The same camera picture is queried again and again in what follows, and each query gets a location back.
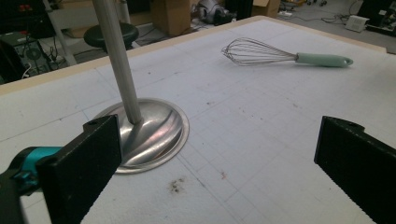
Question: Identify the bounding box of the white gridded foam mat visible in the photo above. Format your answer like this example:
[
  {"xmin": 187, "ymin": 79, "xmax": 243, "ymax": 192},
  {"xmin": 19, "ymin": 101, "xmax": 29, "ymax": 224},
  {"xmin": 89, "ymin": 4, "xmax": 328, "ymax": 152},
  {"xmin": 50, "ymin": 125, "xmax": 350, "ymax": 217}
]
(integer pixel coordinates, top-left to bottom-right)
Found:
[{"xmin": 0, "ymin": 19, "xmax": 396, "ymax": 224}]

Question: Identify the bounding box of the wire whisk mint green handle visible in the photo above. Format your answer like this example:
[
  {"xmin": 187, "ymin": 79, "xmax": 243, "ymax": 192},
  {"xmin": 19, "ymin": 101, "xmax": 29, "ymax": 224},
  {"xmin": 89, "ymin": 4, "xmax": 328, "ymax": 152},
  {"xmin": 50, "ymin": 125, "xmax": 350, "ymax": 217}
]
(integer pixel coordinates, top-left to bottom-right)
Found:
[{"xmin": 220, "ymin": 36, "xmax": 354, "ymax": 68}]

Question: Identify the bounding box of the silver metal stand round base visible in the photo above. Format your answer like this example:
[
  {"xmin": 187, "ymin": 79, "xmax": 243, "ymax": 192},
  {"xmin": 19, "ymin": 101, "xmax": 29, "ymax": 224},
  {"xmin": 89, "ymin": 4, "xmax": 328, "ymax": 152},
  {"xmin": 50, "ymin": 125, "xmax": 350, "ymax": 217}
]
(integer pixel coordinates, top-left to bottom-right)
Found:
[{"xmin": 92, "ymin": 0, "xmax": 191, "ymax": 175}]

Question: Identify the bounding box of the small cardboard box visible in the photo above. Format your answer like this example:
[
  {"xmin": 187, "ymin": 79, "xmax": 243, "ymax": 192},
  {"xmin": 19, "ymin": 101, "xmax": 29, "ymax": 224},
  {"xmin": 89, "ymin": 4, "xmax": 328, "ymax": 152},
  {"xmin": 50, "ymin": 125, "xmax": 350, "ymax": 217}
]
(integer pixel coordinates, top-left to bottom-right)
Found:
[{"xmin": 251, "ymin": 0, "xmax": 281, "ymax": 18}]

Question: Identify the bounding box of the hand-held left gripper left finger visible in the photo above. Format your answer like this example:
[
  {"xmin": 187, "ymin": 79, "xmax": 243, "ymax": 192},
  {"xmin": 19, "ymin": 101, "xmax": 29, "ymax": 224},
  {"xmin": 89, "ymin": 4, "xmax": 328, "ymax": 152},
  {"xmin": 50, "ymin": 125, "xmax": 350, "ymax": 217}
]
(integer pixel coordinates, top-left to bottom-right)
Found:
[{"xmin": 35, "ymin": 114, "xmax": 122, "ymax": 224}]

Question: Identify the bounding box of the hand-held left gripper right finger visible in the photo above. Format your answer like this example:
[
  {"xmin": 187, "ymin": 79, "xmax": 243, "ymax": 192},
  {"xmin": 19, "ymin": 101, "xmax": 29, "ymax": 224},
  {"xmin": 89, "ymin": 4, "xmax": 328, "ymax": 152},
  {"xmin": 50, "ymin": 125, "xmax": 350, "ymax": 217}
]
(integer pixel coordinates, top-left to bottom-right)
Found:
[{"xmin": 313, "ymin": 115, "xmax": 396, "ymax": 224}]

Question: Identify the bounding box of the black round stool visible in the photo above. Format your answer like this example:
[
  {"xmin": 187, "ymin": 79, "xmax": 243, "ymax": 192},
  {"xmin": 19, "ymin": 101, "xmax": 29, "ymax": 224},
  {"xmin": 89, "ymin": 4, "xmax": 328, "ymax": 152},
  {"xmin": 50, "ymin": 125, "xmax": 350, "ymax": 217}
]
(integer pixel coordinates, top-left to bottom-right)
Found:
[{"xmin": 83, "ymin": 21, "xmax": 140, "ymax": 50}]

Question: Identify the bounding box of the white box device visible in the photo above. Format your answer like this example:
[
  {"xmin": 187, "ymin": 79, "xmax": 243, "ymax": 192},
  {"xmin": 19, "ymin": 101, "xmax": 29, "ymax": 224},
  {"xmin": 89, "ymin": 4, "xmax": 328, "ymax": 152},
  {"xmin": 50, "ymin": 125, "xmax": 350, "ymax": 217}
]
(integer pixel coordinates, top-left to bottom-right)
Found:
[{"xmin": 345, "ymin": 14, "xmax": 371, "ymax": 33}]

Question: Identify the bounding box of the tall cardboard box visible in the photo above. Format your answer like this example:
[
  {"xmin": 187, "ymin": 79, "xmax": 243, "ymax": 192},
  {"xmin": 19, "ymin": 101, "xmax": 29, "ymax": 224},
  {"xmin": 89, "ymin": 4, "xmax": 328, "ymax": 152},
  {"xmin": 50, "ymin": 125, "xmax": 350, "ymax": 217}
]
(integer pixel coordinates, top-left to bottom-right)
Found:
[{"xmin": 151, "ymin": 0, "xmax": 195, "ymax": 36}]

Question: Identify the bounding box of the black computer tower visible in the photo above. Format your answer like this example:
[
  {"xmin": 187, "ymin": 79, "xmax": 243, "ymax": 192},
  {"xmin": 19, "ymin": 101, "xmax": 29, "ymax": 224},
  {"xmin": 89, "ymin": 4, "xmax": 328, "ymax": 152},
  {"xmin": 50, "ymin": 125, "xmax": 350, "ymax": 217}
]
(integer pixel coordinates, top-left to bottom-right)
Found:
[{"xmin": 8, "ymin": 32, "xmax": 54, "ymax": 77}]

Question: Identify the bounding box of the grey bag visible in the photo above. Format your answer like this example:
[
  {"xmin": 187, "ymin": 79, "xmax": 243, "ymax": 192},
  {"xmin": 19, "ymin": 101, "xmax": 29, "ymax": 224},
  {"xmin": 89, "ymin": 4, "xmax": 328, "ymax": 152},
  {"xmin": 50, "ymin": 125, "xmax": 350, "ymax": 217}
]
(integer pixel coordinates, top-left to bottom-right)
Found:
[{"xmin": 195, "ymin": 0, "xmax": 236, "ymax": 26}]

